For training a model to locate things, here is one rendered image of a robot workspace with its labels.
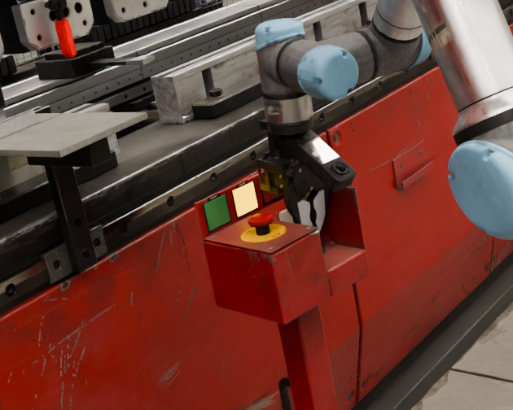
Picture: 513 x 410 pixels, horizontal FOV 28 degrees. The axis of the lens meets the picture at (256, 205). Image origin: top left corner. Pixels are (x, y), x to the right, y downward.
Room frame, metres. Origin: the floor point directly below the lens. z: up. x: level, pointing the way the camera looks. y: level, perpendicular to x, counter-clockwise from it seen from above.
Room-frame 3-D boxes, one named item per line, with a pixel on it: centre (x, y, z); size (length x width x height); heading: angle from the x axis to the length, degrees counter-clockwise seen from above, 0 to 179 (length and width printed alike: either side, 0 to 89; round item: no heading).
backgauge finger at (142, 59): (2.05, 0.25, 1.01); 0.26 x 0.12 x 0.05; 50
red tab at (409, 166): (2.29, -0.38, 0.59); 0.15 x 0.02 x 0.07; 140
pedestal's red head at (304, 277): (1.52, -0.03, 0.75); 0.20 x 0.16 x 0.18; 130
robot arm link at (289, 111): (1.54, -0.08, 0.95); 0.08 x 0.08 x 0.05
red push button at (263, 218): (1.48, 0.00, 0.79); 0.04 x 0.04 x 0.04
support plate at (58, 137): (1.51, 0.29, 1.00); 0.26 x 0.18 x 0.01; 50
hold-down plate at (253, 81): (2.03, -0.03, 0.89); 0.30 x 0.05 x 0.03; 140
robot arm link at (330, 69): (1.45, -0.14, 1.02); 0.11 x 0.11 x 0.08; 24
